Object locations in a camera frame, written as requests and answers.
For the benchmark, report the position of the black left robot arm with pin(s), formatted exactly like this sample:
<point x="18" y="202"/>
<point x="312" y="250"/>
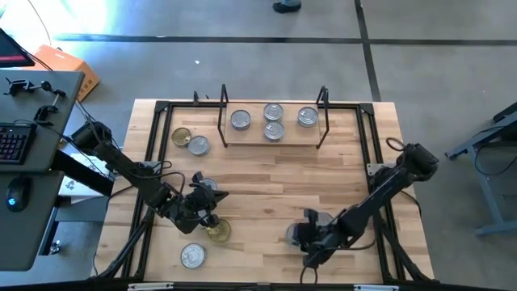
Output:
<point x="129" y="169"/>

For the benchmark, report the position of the wooden shelf board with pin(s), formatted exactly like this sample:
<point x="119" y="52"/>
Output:
<point x="252" y="137"/>

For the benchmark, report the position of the black desk clamp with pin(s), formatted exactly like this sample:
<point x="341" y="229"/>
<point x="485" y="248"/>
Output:
<point x="44" y="112"/>
<point x="18" y="85"/>

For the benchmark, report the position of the silver desk caster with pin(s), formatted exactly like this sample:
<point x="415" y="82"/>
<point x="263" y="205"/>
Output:
<point x="55" y="247"/>

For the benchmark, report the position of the grey label albacore tuna can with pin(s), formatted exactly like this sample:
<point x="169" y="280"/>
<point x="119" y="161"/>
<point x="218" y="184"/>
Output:
<point x="240" y="119"/>

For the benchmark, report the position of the teal yellow label can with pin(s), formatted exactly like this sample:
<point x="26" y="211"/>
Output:
<point x="198" y="145"/>

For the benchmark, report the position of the dark grey desk top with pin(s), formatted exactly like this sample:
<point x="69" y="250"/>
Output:
<point x="28" y="242"/>
<point x="20" y="109"/>

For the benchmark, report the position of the black monitor red stripe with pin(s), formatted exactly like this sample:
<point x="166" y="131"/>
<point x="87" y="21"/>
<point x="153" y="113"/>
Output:
<point x="10" y="52"/>

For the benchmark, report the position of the black support beam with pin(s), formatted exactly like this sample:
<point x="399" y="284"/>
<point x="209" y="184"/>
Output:
<point x="81" y="174"/>

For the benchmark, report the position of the blue label tuna can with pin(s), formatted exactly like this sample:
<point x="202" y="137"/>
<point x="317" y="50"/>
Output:
<point x="192" y="255"/>
<point x="273" y="112"/>

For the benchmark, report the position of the white box with logo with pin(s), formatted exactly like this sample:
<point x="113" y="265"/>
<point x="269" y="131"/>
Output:
<point x="74" y="188"/>

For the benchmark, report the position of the black shelf side frame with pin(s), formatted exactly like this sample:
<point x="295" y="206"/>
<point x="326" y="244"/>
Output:
<point x="223" y="94"/>
<point x="323" y="94"/>

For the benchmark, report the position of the gold top green label can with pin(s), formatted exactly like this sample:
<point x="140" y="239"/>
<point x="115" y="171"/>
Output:
<point x="221" y="233"/>
<point x="181" y="137"/>

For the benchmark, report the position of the silver edge bracket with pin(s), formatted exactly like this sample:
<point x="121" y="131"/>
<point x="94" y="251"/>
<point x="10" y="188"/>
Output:
<point x="149" y="287"/>
<point x="375" y="288"/>

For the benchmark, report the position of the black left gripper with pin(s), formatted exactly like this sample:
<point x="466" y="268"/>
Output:
<point x="194" y="208"/>

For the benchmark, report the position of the orange cardboard box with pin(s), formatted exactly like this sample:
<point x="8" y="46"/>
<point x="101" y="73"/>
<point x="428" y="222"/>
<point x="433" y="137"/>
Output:
<point x="64" y="64"/>

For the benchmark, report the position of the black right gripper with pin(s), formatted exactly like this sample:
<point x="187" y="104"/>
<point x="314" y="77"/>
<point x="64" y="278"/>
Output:
<point x="327" y="236"/>

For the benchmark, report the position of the black keyboard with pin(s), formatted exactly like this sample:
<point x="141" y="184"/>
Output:
<point x="14" y="141"/>

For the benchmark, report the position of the person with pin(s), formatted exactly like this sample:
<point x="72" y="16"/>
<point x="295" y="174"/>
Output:
<point x="287" y="5"/>

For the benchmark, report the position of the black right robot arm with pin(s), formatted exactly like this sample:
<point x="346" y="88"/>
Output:
<point x="383" y="192"/>

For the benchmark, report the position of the black computer mouse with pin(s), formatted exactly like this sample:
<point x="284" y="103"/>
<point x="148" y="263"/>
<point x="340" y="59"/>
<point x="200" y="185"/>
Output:
<point x="17" y="194"/>

